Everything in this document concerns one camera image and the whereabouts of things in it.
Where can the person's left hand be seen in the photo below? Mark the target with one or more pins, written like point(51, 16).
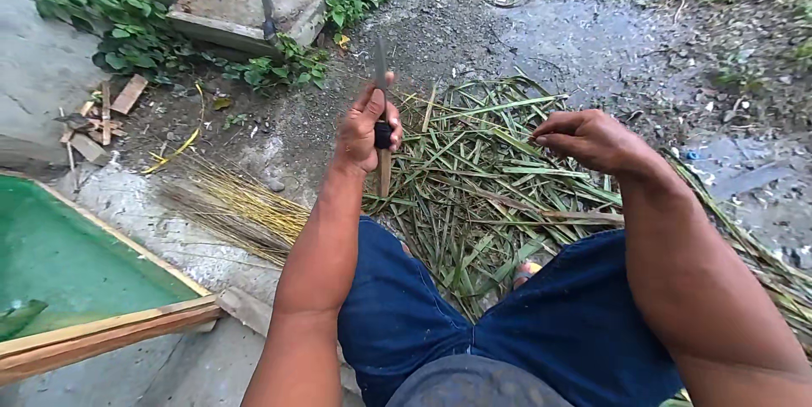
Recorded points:
point(359, 136)

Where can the person's right hand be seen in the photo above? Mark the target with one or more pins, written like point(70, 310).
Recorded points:
point(606, 140)

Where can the person's right fingers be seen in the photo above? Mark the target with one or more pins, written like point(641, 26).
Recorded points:
point(564, 120)

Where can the person's right thumb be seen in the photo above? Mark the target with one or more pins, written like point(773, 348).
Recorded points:
point(564, 143)

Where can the person's left fingers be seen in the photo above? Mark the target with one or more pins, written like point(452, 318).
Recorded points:
point(395, 131)

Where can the person's left thumb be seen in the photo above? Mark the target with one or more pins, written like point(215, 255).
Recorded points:
point(374, 105)

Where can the person's left forearm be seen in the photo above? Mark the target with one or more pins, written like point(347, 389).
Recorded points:
point(320, 267)

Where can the person's right forearm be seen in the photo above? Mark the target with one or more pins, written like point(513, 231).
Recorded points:
point(704, 261)

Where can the yellow fallen leaf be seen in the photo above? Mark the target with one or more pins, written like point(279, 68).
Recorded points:
point(343, 42)

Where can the green creeping plant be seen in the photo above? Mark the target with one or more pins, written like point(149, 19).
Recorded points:
point(295, 64)

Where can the pile of green leaf strips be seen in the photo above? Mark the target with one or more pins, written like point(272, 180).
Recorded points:
point(469, 191)

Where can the bundle of yellow-brown thin sticks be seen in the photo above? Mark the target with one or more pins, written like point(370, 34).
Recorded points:
point(260, 207)

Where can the person's legs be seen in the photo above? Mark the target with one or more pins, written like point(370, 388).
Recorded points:
point(406, 305)

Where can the bundle of long leaves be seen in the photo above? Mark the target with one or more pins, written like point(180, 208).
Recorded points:
point(729, 223)

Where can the yellow strip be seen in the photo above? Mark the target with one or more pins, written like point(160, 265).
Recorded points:
point(181, 150)

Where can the grey wooden plank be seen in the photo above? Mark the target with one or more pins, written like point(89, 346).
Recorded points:
point(244, 308)

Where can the pile of wood scraps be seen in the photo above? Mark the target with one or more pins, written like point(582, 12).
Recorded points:
point(129, 95)

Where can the person's body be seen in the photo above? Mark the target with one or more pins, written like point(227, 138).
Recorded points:
point(476, 388)

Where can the large green leafy bush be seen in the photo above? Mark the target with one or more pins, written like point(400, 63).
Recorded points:
point(127, 7)

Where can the green tub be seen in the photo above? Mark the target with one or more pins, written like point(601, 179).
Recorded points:
point(76, 267)

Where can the wooden tub frame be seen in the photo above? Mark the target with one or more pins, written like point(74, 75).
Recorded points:
point(127, 329)

